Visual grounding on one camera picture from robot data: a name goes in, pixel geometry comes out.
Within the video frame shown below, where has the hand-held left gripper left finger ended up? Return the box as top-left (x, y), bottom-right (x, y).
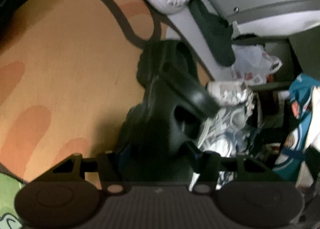
top-left (49, 152), bottom-right (125, 194)

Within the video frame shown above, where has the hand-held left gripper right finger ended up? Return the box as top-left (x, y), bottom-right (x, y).
top-left (186, 141), bottom-right (278, 194)

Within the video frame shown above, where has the dark green felt clog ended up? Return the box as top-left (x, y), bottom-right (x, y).
top-left (188, 0), bottom-right (236, 67)

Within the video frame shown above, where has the green patterned mat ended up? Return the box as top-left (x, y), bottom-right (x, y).
top-left (0, 173), bottom-right (28, 229)

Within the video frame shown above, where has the orange cat-shaped floor mat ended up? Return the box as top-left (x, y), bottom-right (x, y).
top-left (0, 0), bottom-right (210, 184)

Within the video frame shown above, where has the white plastic bag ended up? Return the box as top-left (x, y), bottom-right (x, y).
top-left (231, 45), bottom-right (283, 87)

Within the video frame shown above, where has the teal printed cloth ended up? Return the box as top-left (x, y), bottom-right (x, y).
top-left (272, 74), bottom-right (320, 182)

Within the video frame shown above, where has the dark cloth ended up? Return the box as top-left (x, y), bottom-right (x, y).
top-left (234, 33), bottom-right (265, 45)

